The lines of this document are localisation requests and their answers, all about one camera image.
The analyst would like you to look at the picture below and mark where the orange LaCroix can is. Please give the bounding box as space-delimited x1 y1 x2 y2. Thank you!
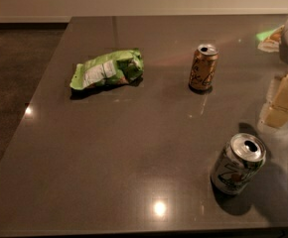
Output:
189 44 218 91

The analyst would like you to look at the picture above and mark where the silver green 7up can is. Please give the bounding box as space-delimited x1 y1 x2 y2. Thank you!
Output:
211 133 266 195

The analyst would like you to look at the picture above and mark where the green chip bag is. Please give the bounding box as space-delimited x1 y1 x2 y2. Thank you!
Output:
70 49 144 90

